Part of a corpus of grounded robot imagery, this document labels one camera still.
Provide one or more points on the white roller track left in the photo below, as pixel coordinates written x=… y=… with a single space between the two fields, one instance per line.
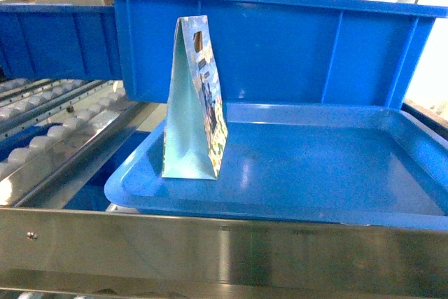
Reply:
x=21 y=155

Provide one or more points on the flower print gift bag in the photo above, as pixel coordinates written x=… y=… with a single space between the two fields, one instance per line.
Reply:
x=195 y=133

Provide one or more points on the blue bin left on rollers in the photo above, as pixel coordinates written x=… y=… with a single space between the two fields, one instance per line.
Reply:
x=59 y=41

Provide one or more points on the blue plastic tray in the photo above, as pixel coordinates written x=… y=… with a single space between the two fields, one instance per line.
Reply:
x=361 y=165

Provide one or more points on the large blue bin behind bag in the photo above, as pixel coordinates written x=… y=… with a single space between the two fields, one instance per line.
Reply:
x=350 y=52

